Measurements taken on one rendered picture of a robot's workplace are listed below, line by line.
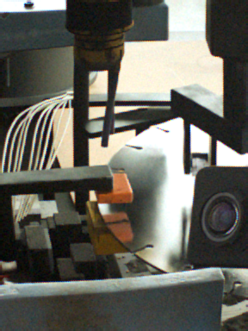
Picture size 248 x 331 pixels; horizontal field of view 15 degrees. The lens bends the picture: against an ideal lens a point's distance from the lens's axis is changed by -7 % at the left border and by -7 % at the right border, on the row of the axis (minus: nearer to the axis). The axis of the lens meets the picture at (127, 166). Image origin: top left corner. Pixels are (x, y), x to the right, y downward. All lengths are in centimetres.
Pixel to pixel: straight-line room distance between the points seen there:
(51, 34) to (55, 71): 51
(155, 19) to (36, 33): 11
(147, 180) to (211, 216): 33
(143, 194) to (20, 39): 21
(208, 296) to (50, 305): 9
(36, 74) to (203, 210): 95
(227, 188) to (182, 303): 13
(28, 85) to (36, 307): 86
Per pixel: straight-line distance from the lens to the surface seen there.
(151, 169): 75
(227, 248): 41
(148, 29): 86
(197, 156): 70
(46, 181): 67
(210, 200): 41
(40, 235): 73
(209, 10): 62
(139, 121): 90
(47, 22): 85
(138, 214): 69
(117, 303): 52
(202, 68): 154
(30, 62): 134
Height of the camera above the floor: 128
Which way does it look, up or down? 26 degrees down
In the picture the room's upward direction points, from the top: straight up
